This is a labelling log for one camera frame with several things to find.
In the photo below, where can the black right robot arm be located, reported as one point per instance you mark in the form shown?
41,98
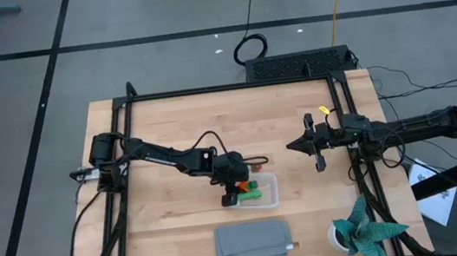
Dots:
420,126

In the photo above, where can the green toy vegetable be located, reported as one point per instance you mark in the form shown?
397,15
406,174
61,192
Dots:
251,195

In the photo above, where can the white label plate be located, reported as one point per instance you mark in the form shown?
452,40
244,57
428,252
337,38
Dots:
87,173

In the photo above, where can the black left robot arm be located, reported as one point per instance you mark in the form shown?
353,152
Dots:
157,154

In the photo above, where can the white printed paper sheet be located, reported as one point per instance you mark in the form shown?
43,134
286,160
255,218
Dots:
436,203

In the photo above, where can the folded grey cloth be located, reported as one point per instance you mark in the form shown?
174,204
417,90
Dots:
251,242

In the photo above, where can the orange toy carrot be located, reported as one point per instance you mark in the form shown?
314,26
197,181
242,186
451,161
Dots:
245,185

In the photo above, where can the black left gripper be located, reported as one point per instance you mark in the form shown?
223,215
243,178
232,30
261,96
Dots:
231,167

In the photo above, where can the clear plastic tupperware container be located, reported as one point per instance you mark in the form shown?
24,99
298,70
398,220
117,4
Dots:
272,192

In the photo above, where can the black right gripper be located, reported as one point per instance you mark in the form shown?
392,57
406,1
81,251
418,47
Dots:
326,138

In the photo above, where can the teal artificial plant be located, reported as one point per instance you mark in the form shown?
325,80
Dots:
361,232

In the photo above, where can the black perforated computer case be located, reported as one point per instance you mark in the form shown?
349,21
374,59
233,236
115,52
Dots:
297,64

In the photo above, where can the white plant pot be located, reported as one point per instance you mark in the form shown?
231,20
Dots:
332,239

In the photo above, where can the black aluminium table frame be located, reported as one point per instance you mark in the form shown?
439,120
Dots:
228,87

